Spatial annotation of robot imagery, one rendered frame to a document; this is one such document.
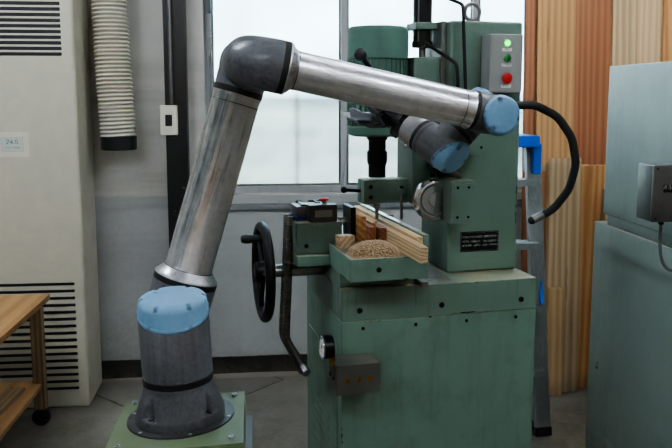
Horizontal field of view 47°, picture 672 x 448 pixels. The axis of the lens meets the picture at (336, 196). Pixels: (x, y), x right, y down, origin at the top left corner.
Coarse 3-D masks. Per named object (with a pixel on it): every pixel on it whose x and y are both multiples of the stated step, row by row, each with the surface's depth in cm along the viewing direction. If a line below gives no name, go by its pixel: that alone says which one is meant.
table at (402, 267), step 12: (336, 252) 210; (300, 264) 214; (312, 264) 215; (324, 264) 216; (336, 264) 210; (348, 264) 198; (360, 264) 197; (372, 264) 197; (384, 264) 198; (396, 264) 199; (408, 264) 200; (420, 264) 201; (348, 276) 198; (360, 276) 197; (372, 276) 198; (384, 276) 199; (396, 276) 199; (408, 276) 200; (420, 276) 201
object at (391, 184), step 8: (360, 184) 226; (368, 184) 223; (376, 184) 224; (384, 184) 224; (392, 184) 225; (400, 184) 226; (368, 192) 224; (376, 192) 224; (384, 192) 225; (392, 192) 225; (360, 200) 227; (368, 200) 224; (376, 200) 225; (384, 200) 225; (392, 200) 226
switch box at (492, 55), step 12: (492, 36) 213; (504, 36) 213; (516, 36) 214; (492, 48) 213; (516, 48) 215; (492, 60) 213; (516, 60) 215; (492, 72) 214; (504, 72) 215; (516, 72) 216; (492, 84) 214; (504, 84) 215; (516, 84) 216
